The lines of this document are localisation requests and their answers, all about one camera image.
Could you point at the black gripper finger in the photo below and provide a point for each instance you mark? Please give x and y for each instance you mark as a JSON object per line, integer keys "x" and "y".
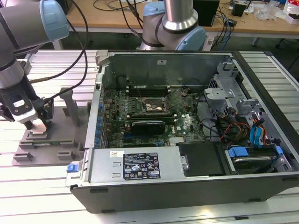
{"x": 47, "y": 119}
{"x": 28, "y": 124}

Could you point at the silver CPU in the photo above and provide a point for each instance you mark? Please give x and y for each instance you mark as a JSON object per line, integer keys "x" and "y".
{"x": 38, "y": 127}

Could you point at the thin metal locking lever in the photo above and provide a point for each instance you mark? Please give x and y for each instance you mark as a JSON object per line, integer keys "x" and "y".
{"x": 139, "y": 92}

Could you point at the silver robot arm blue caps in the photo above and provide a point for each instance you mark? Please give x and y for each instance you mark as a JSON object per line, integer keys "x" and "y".
{"x": 23, "y": 23}

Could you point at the CPU socket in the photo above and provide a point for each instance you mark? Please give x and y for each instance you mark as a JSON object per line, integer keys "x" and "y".
{"x": 151, "y": 103}

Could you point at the grey parts rack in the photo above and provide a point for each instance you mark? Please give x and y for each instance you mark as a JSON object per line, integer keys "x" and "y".
{"x": 63, "y": 130}

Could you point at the green RAM stick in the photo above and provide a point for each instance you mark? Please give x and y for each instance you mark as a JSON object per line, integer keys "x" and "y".
{"x": 54, "y": 142}

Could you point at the blue case latch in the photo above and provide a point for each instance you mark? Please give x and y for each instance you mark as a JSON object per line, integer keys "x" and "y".
{"x": 72, "y": 168}

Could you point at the silver power supply unit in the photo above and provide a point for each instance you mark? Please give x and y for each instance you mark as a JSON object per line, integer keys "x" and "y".
{"x": 102, "y": 163}

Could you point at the black cylindrical component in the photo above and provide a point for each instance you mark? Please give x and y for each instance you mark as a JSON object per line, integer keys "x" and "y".
{"x": 121, "y": 81}

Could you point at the black graphics card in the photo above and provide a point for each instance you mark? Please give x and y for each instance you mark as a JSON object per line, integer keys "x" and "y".
{"x": 147, "y": 128}

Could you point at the black RAM slot row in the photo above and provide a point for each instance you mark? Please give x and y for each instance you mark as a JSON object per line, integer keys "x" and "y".
{"x": 149, "y": 91}
{"x": 149, "y": 116}

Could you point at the large black box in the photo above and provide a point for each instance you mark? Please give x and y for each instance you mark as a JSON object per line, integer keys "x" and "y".
{"x": 70, "y": 5}

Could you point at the white label sticker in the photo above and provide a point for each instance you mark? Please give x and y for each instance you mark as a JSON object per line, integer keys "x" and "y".
{"x": 161, "y": 61}

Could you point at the silver chipset heat sink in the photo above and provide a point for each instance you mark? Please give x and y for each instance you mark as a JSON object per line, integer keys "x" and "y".
{"x": 176, "y": 141}

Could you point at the green motherboard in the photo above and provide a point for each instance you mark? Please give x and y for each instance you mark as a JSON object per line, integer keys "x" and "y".
{"x": 187, "y": 121}

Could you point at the black open PC case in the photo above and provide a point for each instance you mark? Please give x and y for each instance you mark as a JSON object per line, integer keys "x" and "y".
{"x": 163, "y": 198}

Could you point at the black plastic drive cover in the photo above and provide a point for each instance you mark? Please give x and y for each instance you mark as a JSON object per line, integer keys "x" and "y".
{"x": 201, "y": 158}

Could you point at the silver metal drive cage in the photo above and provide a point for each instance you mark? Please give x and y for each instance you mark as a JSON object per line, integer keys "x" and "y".
{"x": 218, "y": 94}

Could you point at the white labelled box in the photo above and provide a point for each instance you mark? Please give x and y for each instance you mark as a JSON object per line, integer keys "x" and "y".
{"x": 210, "y": 43}

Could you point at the black power adapter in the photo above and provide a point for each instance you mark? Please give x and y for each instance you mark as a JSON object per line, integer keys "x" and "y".
{"x": 232, "y": 23}

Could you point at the hard disk in blue carrier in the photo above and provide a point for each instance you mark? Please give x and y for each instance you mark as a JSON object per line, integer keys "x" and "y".
{"x": 253, "y": 161}

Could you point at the small black container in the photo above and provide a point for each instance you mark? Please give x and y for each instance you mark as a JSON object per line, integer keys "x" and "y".
{"x": 238, "y": 9}

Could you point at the clear plastic bags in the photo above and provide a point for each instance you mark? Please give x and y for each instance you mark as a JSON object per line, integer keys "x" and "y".
{"x": 266, "y": 11}

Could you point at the red white bag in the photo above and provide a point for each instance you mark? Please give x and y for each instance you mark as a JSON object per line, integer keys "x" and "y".
{"x": 292, "y": 7}

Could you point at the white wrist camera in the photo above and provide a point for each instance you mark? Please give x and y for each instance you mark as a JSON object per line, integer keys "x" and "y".
{"x": 24, "y": 114}

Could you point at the wooden desk white frame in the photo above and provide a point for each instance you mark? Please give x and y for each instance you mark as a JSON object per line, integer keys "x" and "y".
{"x": 105, "y": 21}

